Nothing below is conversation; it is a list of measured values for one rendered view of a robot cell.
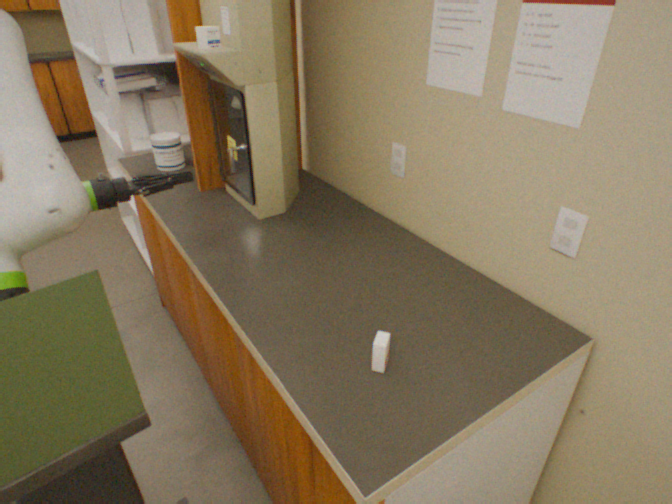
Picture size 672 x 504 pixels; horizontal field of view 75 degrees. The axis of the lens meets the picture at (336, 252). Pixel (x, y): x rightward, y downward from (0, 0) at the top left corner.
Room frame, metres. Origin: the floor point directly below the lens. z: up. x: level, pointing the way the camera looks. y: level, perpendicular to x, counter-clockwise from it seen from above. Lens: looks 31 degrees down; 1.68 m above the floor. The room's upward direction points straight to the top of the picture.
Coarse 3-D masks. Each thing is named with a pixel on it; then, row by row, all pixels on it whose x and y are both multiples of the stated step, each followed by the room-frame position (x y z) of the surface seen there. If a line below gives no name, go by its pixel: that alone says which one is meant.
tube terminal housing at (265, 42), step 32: (224, 0) 1.52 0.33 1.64; (256, 0) 1.48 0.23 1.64; (288, 0) 1.68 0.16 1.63; (256, 32) 1.47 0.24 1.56; (288, 32) 1.66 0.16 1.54; (256, 64) 1.47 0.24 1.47; (288, 64) 1.64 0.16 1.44; (256, 96) 1.46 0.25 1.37; (288, 96) 1.62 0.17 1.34; (256, 128) 1.46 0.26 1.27; (288, 128) 1.60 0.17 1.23; (256, 160) 1.45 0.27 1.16; (288, 160) 1.58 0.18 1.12; (256, 192) 1.44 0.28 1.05; (288, 192) 1.55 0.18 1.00
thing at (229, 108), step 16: (224, 96) 1.57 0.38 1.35; (240, 96) 1.45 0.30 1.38; (224, 112) 1.59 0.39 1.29; (240, 112) 1.46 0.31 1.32; (224, 128) 1.61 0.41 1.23; (240, 128) 1.48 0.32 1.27; (224, 144) 1.63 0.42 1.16; (224, 160) 1.65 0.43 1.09; (240, 160) 1.51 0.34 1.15; (224, 176) 1.67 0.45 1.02; (240, 176) 1.52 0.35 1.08; (240, 192) 1.54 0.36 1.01
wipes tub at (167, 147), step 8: (152, 136) 1.99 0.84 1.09; (160, 136) 1.99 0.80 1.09; (168, 136) 1.99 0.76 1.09; (176, 136) 1.99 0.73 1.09; (152, 144) 1.96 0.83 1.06; (160, 144) 1.94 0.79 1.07; (168, 144) 1.95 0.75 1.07; (176, 144) 1.97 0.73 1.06; (160, 152) 1.94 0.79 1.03; (168, 152) 1.94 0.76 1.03; (176, 152) 1.96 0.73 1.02; (160, 160) 1.94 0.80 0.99; (168, 160) 1.94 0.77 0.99; (176, 160) 1.96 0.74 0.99; (184, 160) 2.01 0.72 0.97; (160, 168) 1.95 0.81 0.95; (168, 168) 1.94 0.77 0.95; (176, 168) 1.95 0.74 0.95
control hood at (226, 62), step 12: (180, 48) 1.57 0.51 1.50; (192, 48) 1.50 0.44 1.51; (228, 48) 1.49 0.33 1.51; (204, 60) 1.43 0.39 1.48; (216, 60) 1.40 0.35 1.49; (228, 60) 1.42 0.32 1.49; (240, 60) 1.44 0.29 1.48; (204, 72) 1.67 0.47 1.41; (216, 72) 1.48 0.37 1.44; (228, 72) 1.42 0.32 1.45; (240, 72) 1.44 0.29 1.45; (240, 84) 1.43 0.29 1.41
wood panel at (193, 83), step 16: (176, 0) 1.72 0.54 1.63; (192, 0) 1.75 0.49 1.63; (176, 16) 1.71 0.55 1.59; (192, 16) 1.74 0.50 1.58; (176, 32) 1.71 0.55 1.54; (192, 32) 1.74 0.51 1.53; (192, 64) 1.73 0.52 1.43; (192, 80) 1.72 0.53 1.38; (192, 96) 1.72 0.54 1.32; (208, 96) 1.75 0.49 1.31; (192, 112) 1.71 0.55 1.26; (208, 112) 1.75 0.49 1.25; (192, 128) 1.71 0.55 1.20; (208, 128) 1.74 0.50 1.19; (192, 144) 1.71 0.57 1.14; (208, 144) 1.74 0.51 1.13; (208, 160) 1.73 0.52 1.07; (208, 176) 1.72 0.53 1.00
